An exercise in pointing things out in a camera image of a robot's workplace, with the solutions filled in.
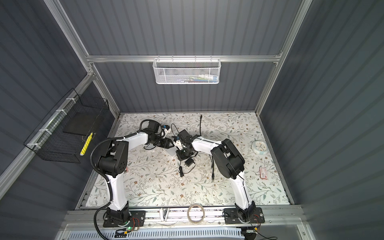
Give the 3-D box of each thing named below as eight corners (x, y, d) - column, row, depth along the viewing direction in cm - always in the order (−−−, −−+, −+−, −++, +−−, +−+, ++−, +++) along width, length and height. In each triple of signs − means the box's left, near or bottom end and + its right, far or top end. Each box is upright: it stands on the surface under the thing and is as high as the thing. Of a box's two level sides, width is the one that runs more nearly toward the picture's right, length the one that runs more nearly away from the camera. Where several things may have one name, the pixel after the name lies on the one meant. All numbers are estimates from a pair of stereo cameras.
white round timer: (253, 154, 98) (254, 152, 96) (250, 142, 104) (251, 140, 102) (268, 154, 98) (270, 152, 96) (264, 142, 104) (265, 140, 102)
